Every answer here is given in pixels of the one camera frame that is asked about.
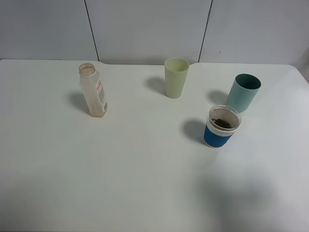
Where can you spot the blue sleeved coffee cup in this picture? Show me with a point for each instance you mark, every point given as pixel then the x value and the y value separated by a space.
pixel 222 122

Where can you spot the clear plastic drink bottle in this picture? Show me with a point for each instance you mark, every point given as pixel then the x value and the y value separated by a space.
pixel 92 89

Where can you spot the pale green plastic cup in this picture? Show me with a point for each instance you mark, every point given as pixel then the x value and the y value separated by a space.
pixel 176 70

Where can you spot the teal plastic cup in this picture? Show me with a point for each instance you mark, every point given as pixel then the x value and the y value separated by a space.
pixel 243 91

